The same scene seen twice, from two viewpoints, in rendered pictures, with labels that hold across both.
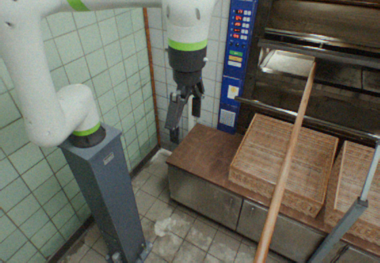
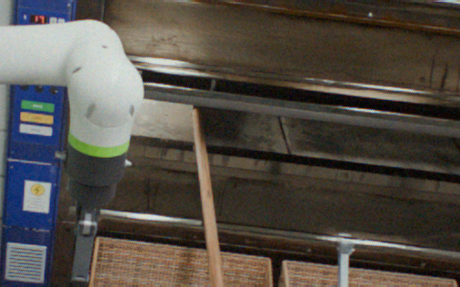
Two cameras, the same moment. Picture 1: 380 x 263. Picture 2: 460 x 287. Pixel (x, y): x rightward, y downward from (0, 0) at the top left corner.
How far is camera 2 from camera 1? 0.78 m
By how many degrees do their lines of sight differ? 30
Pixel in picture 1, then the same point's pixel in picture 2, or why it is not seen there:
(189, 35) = (117, 136)
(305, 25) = (175, 45)
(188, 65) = (110, 175)
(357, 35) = (266, 62)
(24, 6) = not seen: outside the picture
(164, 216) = not seen: outside the picture
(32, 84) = not seen: outside the picture
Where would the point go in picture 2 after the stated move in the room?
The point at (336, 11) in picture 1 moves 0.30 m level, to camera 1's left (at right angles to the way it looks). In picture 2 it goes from (225, 20) to (127, 26)
